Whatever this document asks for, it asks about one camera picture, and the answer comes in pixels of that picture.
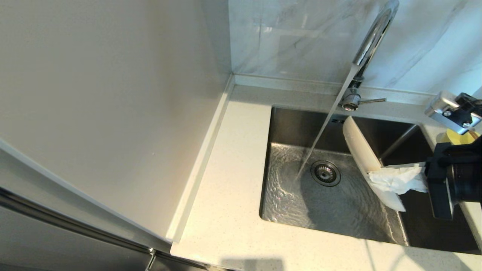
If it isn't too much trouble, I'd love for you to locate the chrome bar door handle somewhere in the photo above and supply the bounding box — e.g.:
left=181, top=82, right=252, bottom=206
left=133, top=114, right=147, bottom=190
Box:
left=0, top=183, right=209, bottom=271

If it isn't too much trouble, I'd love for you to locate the grey appliance door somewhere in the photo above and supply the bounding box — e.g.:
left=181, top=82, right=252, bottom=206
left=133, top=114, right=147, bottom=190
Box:
left=0, top=132, right=226, bottom=271

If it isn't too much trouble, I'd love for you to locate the water stream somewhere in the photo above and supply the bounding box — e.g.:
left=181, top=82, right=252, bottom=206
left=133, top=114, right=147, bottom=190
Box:
left=297, top=64, right=362, bottom=177

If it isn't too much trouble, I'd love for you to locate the yellow plastic bowl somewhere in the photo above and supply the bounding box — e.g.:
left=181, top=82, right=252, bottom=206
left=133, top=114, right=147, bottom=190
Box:
left=438, top=128, right=481, bottom=146

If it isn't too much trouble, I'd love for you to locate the white ceramic plate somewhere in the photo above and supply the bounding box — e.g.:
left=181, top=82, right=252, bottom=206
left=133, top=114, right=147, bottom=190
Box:
left=342, top=116, right=407, bottom=212

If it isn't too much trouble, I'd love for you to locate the round metal drain strainer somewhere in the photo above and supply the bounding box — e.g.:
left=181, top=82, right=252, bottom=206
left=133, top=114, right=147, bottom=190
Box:
left=311, top=160, right=342, bottom=187

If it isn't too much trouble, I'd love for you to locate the chrome gooseneck faucet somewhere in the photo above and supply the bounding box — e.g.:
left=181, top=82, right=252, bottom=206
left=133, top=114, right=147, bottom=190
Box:
left=341, top=0, right=400, bottom=112

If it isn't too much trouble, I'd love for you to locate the stainless steel sink basin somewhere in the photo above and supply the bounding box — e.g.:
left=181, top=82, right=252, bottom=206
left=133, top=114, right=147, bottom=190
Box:
left=259, top=105, right=482, bottom=253

